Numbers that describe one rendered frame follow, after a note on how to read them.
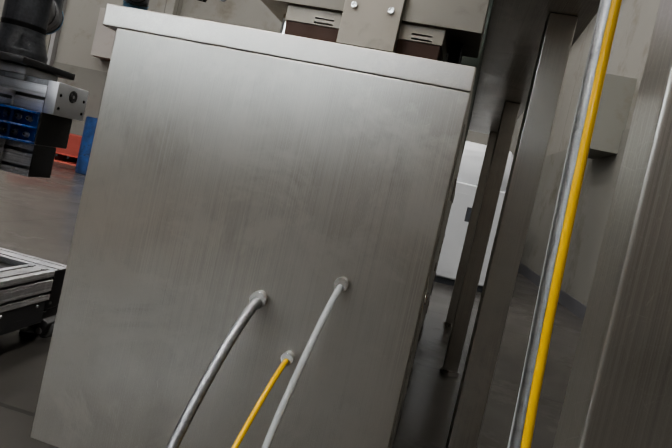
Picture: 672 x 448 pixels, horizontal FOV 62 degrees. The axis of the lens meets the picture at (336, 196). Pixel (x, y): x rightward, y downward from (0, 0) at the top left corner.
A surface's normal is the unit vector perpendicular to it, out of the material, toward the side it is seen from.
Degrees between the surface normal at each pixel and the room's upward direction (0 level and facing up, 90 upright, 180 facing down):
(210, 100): 90
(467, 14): 90
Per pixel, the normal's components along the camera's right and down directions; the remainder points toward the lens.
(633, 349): -0.21, -0.02
